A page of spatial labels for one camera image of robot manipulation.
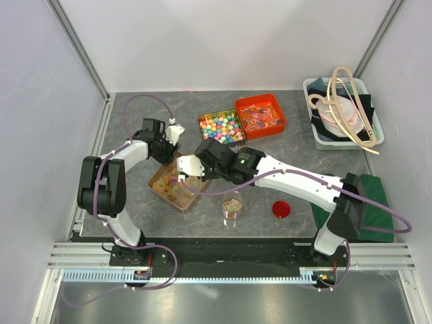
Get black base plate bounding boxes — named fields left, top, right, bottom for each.
left=109, top=237, right=348, bottom=276

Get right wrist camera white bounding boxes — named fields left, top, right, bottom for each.
left=176, top=155, right=205, bottom=177

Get green cloth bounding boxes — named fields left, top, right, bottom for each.
left=310, top=173, right=394, bottom=242

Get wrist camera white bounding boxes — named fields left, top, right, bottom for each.
left=176, top=155, right=205, bottom=177
left=165, top=124, right=185, bottom=146

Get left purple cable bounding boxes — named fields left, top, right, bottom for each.
left=61, top=93, right=180, bottom=307

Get tin of colourful star candies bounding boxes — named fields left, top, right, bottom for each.
left=198, top=109, right=246, bottom=147

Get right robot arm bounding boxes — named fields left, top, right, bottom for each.
left=194, top=138, right=367, bottom=266

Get brown tin of popsicle candies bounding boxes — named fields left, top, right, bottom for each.
left=148, top=153, right=200, bottom=213

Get beige clothes hanger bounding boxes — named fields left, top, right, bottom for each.
left=306, top=66, right=379, bottom=155

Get purple cable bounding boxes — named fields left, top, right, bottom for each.
left=61, top=93, right=180, bottom=307
left=178, top=168, right=413, bottom=293

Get white laundry basket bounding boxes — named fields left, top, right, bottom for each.
left=303, top=76, right=384, bottom=153

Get red jar lid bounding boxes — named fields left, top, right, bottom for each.
left=272, top=200, right=291, bottom=219

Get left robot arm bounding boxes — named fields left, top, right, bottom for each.
left=77, top=118, right=185, bottom=265

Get orange box of candies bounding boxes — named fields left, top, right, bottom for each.
left=234, top=93, right=286, bottom=140

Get clear glass jar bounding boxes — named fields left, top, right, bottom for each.
left=221, top=191, right=243, bottom=228

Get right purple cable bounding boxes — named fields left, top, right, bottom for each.
left=178, top=168, right=413, bottom=293

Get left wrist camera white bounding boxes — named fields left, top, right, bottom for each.
left=165, top=124, right=185, bottom=146

